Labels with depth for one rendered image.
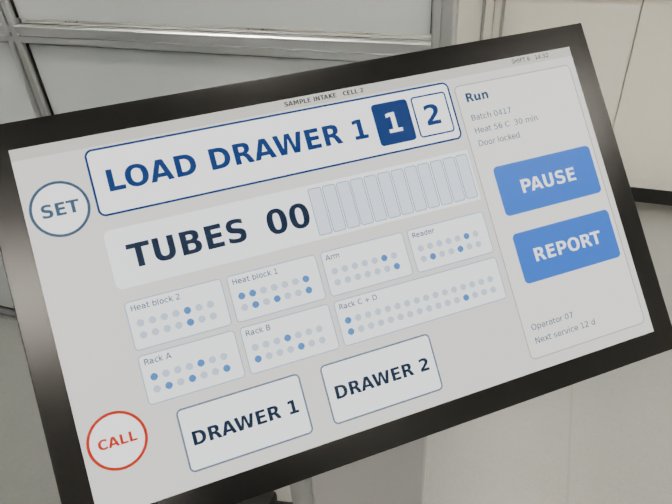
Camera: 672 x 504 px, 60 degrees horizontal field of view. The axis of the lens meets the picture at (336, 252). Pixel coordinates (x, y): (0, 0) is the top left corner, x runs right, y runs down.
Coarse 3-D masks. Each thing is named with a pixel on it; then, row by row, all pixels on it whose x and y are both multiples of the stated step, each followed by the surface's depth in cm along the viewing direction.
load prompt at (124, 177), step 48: (384, 96) 48; (432, 96) 49; (144, 144) 44; (192, 144) 44; (240, 144) 45; (288, 144) 46; (336, 144) 47; (384, 144) 48; (432, 144) 49; (96, 192) 42; (144, 192) 43; (192, 192) 44
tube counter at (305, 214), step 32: (448, 160) 49; (288, 192) 46; (320, 192) 46; (352, 192) 47; (384, 192) 47; (416, 192) 48; (448, 192) 49; (288, 224) 45; (320, 224) 46; (352, 224) 46
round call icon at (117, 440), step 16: (96, 416) 41; (112, 416) 41; (128, 416) 41; (144, 416) 41; (80, 432) 40; (96, 432) 41; (112, 432) 41; (128, 432) 41; (144, 432) 41; (96, 448) 40; (112, 448) 41; (128, 448) 41; (144, 448) 41; (96, 464) 40; (112, 464) 41; (128, 464) 41; (144, 464) 41; (96, 480) 40
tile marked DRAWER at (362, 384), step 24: (336, 360) 45; (360, 360) 45; (384, 360) 46; (408, 360) 46; (432, 360) 47; (336, 384) 45; (360, 384) 45; (384, 384) 46; (408, 384) 46; (432, 384) 46; (336, 408) 45; (360, 408) 45; (384, 408) 45
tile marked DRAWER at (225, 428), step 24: (264, 384) 44; (288, 384) 44; (192, 408) 42; (216, 408) 43; (240, 408) 43; (264, 408) 43; (288, 408) 44; (192, 432) 42; (216, 432) 42; (240, 432) 43; (264, 432) 43; (288, 432) 44; (312, 432) 44; (192, 456) 42; (216, 456) 42; (240, 456) 43
